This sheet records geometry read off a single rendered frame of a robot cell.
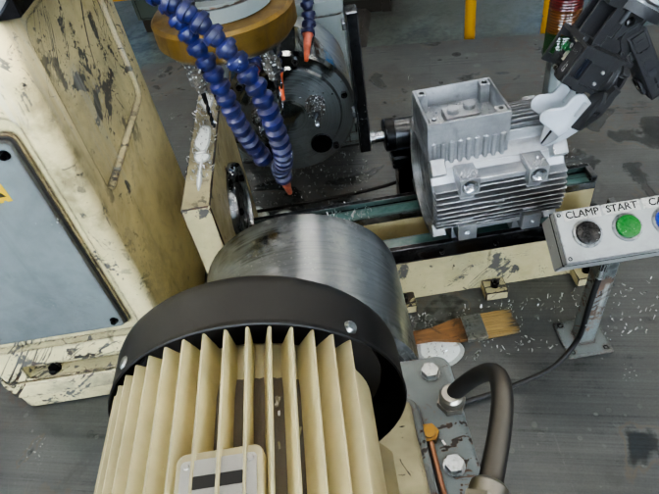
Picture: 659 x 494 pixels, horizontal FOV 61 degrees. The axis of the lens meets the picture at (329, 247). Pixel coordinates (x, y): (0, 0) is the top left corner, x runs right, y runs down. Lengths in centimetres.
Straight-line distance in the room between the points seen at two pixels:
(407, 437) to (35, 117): 48
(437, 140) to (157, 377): 60
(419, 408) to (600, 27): 53
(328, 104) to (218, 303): 79
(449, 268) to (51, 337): 64
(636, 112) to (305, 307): 129
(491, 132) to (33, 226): 62
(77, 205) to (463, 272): 62
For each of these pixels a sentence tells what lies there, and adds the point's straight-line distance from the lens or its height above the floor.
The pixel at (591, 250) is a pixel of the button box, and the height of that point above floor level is 105.
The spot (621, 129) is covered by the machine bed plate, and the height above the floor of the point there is 80.
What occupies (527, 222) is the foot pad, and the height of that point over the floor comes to 97.
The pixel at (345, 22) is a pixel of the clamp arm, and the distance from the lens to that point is 91.
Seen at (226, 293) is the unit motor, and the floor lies 137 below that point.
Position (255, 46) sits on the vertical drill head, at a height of 131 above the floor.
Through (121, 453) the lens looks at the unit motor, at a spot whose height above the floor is 135.
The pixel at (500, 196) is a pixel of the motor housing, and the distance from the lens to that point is 87.
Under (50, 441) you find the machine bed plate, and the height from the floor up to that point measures 80.
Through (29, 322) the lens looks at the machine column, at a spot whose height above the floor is 102.
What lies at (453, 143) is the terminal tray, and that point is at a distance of 83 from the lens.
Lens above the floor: 159
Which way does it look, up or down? 44 degrees down
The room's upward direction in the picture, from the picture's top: 11 degrees counter-clockwise
